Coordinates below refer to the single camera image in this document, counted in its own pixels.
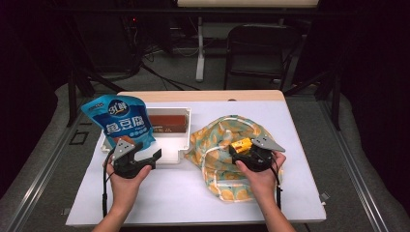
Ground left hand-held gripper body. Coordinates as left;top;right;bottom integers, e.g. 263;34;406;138
111;137;157;180

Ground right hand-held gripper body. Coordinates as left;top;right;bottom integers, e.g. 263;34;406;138
229;133;287;173

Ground yellow box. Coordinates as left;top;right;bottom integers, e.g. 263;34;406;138
229;137;253;155

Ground white plastic bin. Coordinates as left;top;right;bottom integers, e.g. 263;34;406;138
100;106;192;165

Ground orange-print cloth bag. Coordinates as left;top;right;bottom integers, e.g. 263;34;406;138
185;114;285;204

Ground blue snack pouch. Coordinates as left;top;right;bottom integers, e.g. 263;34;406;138
79;94;157;152

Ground brown box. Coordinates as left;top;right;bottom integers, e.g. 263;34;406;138
148;114;189;134

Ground person's left hand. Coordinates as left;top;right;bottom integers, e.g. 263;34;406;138
105;157;154;211

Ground person's right hand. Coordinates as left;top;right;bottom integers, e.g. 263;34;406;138
234;151;287;202

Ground white table sheet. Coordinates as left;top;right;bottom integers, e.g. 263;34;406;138
65;101;328;227

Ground black metal stand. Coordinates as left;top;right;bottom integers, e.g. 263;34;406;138
65;62;128;129
283;69;343;131

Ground black folding chair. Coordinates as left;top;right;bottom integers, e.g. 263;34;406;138
223;23;305;92

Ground white desk leg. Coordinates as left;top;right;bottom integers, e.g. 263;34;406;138
194;15;207;83

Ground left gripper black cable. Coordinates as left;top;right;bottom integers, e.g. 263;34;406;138
102;154;114;218

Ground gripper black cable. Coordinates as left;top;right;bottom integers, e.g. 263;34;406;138
271;157;284;211
102;154;114;218

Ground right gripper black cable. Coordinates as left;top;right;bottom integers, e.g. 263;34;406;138
271;157;284;211

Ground black floor cables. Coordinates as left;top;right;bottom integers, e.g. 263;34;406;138
138;44;201;92

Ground aluminium frame rail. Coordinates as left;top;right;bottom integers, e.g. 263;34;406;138
316;99;392;232
5;96;95;232

